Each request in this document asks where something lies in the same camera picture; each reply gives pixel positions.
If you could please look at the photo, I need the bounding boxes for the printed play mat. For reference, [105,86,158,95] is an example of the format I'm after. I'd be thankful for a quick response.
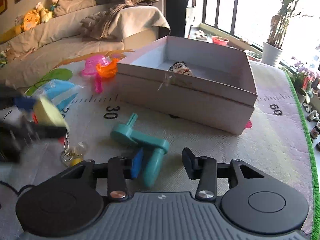
[0,49,320,240]

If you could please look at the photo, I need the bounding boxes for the pink flower plant pot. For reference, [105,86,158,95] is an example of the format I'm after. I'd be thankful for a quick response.
[286,57,319,105]

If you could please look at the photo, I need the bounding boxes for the pink cardboard box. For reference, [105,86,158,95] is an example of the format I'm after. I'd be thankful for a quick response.
[116,36,258,135]

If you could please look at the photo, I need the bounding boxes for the white plant pot bamboo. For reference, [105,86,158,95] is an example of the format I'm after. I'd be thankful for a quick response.
[261,0,301,67]

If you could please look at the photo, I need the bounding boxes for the red plastic basin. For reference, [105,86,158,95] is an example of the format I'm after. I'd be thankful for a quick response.
[212,36,229,46]

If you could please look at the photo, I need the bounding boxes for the orange plastic toy cup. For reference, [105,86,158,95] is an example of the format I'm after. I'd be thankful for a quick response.
[96,59,119,78]

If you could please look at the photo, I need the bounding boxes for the yellow sponge block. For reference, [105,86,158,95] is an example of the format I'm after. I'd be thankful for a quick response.
[33,97,69,131]

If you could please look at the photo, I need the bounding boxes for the beige covered sofa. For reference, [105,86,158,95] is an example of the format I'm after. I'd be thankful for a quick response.
[1,4,170,88]

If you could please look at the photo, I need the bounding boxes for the teal plastic toy crank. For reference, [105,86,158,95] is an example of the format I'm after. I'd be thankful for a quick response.
[110,113,169,187]

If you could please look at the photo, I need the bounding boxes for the blue white wipes pack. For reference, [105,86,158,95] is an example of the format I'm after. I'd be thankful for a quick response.
[31,79,83,111]

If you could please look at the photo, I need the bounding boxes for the yellow plush toy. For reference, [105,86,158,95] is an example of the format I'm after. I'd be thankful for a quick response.
[22,2,53,31]

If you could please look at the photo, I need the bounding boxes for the pink plastic toy net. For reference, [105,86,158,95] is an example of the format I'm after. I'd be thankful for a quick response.
[81,55,111,94]

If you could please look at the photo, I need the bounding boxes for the keychain with yellow charm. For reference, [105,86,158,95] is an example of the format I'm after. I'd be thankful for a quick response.
[60,133,88,167]

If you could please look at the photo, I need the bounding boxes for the brown blanket on sofa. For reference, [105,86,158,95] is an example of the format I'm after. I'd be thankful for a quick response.
[80,0,159,40]

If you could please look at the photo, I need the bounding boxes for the cartoon man figure toy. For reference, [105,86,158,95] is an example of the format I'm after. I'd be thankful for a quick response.
[169,61,193,76]

